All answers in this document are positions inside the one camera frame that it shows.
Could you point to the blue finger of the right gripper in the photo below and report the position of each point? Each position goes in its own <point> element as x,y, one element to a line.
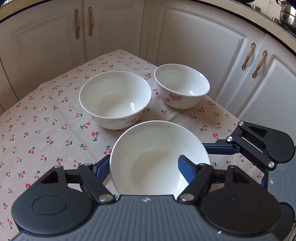
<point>221,148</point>

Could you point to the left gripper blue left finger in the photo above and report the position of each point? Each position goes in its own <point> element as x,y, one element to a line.
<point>92,177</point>

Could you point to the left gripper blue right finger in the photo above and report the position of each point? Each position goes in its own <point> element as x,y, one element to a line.
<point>198,177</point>

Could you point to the white floral bowl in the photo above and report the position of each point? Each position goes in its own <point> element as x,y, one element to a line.
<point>144,159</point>
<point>180,86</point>

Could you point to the large pink floral bowl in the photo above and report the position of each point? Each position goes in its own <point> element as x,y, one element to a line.
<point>115,99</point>

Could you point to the white kitchen cabinets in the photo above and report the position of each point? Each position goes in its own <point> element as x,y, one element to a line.
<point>248,60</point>

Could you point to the cherry print tablecloth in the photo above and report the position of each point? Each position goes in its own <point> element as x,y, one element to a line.
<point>48,127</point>

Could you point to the steel pot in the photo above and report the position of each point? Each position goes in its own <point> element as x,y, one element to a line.
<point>287,12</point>

